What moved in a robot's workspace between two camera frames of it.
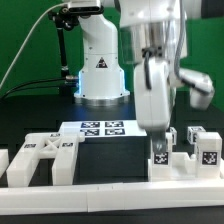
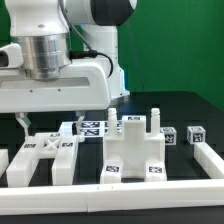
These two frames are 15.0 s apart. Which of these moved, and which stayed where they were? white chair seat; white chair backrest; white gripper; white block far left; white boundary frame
Moved: white gripper; white chair seat
Stayed: white block far left; white chair backrest; white boundary frame
